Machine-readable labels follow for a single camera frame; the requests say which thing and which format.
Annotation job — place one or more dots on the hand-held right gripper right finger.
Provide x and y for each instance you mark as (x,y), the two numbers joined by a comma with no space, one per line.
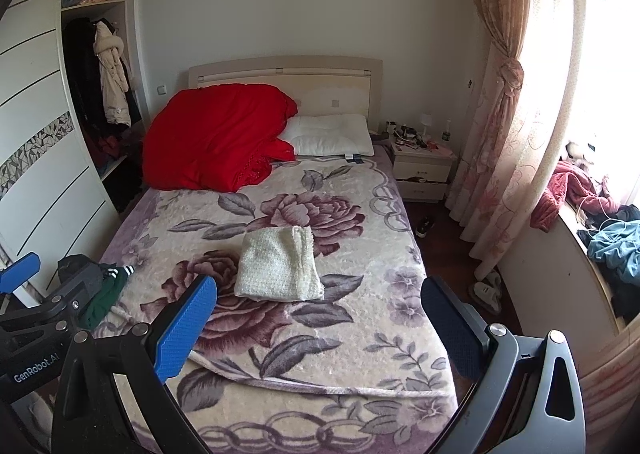
(450,329)

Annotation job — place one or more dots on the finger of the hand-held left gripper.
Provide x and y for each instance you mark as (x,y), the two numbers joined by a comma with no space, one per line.
(67,301)
(20,268)

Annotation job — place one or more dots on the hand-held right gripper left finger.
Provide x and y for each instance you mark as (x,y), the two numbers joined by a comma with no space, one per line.
(185,329)

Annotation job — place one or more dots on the white knit towel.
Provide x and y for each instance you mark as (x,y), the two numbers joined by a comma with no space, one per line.
(275,269)

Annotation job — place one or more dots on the dark red clothes pile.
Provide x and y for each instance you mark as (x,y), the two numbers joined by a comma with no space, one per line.
(107,147)

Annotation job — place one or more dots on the dark hanging clothes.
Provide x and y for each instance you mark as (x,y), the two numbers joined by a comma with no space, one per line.
(80,74)

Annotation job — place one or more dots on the green garment with striped cuffs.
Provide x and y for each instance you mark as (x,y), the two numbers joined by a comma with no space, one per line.
(102,301)

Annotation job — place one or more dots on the dark grey cloth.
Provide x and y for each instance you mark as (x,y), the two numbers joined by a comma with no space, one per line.
(75,264)

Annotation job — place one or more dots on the white slipper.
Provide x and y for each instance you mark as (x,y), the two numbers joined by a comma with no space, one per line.
(492,279)
(485,296)

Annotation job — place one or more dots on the black sneaker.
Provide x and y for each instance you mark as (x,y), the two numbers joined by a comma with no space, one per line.
(425,227)

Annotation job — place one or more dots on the floral plush blanket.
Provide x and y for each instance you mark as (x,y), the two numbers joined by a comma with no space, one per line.
(300,349)

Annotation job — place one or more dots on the white wardrobe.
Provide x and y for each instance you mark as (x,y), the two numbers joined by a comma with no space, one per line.
(40,109)

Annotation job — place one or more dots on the cream nightstand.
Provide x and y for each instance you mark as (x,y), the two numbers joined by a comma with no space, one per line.
(420,169)

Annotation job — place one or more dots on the black garment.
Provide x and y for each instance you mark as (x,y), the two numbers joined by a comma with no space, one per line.
(627,299)

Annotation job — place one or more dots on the blue garment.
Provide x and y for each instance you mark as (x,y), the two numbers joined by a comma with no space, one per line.
(615,249)

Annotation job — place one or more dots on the pink fleece garment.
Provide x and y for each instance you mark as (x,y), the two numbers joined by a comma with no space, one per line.
(565,184)

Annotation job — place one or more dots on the blue pillow tag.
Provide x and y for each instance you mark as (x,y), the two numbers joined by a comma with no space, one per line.
(353,158)

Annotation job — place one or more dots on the red quilt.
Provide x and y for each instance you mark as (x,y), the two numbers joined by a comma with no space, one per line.
(215,134)

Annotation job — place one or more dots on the pink floral curtain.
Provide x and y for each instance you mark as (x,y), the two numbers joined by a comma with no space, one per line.
(505,134)

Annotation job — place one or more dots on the beige hanging jacket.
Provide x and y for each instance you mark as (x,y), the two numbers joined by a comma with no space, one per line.
(112,84)

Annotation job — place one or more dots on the small white table lamp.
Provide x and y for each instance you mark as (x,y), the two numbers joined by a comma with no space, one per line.
(426,122)

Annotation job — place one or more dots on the plush toy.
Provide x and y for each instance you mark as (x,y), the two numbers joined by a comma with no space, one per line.
(580,150)

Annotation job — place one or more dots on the white pillow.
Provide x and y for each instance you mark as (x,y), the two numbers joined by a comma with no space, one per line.
(330,134)

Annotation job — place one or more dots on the cream bed headboard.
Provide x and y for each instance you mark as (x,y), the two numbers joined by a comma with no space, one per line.
(280,74)

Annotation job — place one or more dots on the wall socket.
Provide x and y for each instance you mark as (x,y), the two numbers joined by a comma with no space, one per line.
(161,89)

